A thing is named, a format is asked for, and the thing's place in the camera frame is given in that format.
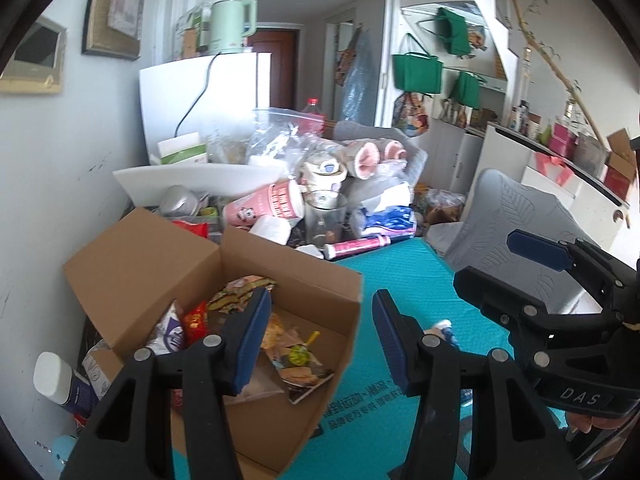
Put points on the colourful tote bag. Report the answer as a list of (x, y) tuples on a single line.
[(410, 115)]

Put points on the pink gift box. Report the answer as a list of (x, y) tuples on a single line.
[(564, 140)]

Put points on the red triangular snack packet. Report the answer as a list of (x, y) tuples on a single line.
[(196, 325)]

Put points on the person's right hand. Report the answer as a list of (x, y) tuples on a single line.
[(585, 422)]

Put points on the toilet paper roll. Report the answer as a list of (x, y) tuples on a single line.
[(270, 230)]

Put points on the pink tube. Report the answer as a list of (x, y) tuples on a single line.
[(357, 246)]

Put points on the white sideboard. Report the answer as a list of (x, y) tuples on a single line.
[(550, 180)]

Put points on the pink plush slipper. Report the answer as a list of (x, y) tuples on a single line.
[(394, 151), (364, 160)]

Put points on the green white box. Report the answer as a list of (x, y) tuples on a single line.
[(182, 152)]

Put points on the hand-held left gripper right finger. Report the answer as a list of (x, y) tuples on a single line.
[(395, 345)]

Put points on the red capped plastic bottle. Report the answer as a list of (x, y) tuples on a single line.
[(312, 106)]

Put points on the blue tube with white cap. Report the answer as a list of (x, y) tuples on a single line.
[(445, 331)]

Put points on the dark bottle with white cap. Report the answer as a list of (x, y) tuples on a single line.
[(60, 380)]

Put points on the clear drinking glass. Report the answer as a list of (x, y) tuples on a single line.
[(325, 220)]

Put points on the white cabinet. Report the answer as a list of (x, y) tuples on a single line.
[(455, 160)]

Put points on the large green bag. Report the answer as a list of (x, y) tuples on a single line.
[(417, 72)]

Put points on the white cup blue logo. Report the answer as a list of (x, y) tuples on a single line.
[(327, 170)]

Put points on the white foam board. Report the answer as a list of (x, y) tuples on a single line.
[(200, 180)]

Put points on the small yellow candy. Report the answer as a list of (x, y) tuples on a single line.
[(299, 352)]

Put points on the green brown snack packet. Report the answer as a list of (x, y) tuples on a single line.
[(240, 290)]

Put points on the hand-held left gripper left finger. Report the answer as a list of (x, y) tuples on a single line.
[(252, 340)]

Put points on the bamboo branch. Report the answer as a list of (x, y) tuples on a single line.
[(550, 65)]

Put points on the plastic covered hanging garment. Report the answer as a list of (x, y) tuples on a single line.
[(360, 80)]

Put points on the white fridge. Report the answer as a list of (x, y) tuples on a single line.
[(225, 100)]

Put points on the purple white snack packet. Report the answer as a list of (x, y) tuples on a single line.
[(167, 332)]

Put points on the pale framed picture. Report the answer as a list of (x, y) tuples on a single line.
[(35, 55)]

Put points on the gold framed picture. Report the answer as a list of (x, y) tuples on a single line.
[(120, 5)]

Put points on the blue white plastic bag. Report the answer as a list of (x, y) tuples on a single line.
[(390, 220)]

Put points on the small brown cardboard box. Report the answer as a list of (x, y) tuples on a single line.
[(622, 152)]

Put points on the brown door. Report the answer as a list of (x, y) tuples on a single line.
[(275, 65)]

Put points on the grey leaf pattern chair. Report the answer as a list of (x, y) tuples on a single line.
[(500, 210)]

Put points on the pink paper cup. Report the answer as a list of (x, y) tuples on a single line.
[(270, 202)]

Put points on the light green kettle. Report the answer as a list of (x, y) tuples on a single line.
[(230, 25)]

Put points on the dark colourful packet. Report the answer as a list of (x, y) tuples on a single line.
[(305, 380)]

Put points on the light blue round object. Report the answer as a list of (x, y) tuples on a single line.
[(64, 449)]

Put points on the clear plastic bag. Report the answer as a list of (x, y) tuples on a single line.
[(285, 130)]

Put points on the teal foam mat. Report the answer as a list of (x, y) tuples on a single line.
[(390, 270)]

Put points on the silver bowl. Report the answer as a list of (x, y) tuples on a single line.
[(177, 202)]

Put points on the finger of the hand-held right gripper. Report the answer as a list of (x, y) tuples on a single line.
[(500, 290), (540, 247)]

